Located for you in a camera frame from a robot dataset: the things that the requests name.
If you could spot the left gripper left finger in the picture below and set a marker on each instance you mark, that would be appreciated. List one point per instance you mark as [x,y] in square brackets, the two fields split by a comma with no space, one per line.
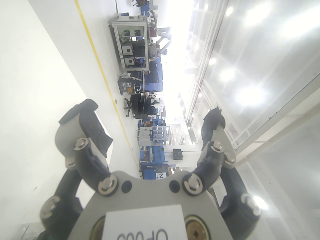
[90,158]

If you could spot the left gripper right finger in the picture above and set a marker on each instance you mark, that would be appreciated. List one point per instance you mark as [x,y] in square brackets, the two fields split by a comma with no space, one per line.
[212,161]

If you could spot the small black box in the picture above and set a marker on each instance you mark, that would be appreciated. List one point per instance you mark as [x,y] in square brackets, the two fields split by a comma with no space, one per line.
[178,154]

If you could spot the black office chair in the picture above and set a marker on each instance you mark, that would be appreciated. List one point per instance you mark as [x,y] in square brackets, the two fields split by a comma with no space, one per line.
[138,104]

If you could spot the metal frame equipment cabinet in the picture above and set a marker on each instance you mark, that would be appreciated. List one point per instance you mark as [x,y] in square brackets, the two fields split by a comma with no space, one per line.
[130,46]

